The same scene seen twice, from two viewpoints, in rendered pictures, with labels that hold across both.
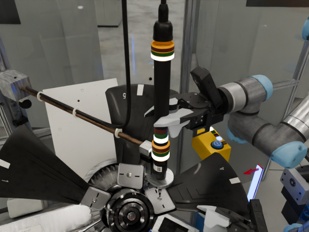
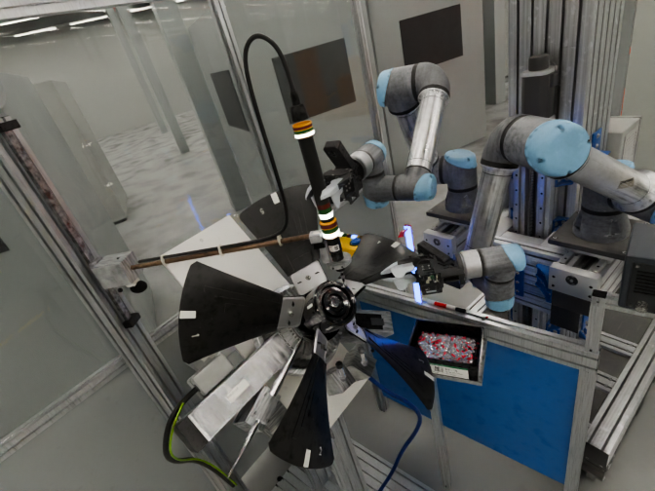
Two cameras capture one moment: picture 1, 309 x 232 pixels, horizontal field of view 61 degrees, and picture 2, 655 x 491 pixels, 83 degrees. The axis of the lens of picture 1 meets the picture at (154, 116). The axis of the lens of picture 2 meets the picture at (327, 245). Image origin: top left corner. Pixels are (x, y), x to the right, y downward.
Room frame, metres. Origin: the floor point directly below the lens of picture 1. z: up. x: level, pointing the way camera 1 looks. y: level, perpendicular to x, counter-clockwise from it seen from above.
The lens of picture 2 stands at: (-0.30, 0.32, 1.79)
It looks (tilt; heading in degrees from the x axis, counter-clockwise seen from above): 29 degrees down; 338
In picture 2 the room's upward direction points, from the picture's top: 16 degrees counter-clockwise
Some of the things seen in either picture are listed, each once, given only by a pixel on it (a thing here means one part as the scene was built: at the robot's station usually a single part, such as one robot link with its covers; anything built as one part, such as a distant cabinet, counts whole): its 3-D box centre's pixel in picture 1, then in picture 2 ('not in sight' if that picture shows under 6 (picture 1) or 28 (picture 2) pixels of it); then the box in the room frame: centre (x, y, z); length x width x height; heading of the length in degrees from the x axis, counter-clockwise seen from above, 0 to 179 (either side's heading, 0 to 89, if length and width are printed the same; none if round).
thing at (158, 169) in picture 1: (161, 115); (320, 191); (0.47, -0.02, 1.47); 0.04 x 0.04 x 0.46
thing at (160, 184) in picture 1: (157, 164); (330, 246); (0.48, -0.01, 1.32); 0.09 x 0.07 x 0.10; 56
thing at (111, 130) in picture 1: (75, 113); (219, 251); (0.64, 0.24, 1.36); 0.54 x 0.01 x 0.01; 56
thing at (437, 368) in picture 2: not in sight; (444, 348); (0.38, -0.26, 0.84); 0.22 x 0.17 x 0.07; 36
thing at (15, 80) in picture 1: (14, 84); (116, 270); (0.83, 0.50, 1.36); 0.10 x 0.07 x 0.08; 56
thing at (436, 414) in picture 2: not in sight; (438, 428); (0.43, -0.22, 0.40); 0.03 x 0.03 x 0.80; 36
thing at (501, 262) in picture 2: not in sight; (499, 260); (0.27, -0.37, 1.17); 0.11 x 0.08 x 0.09; 57
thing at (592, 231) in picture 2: not in sight; (601, 217); (0.27, -0.85, 1.09); 0.15 x 0.15 x 0.10
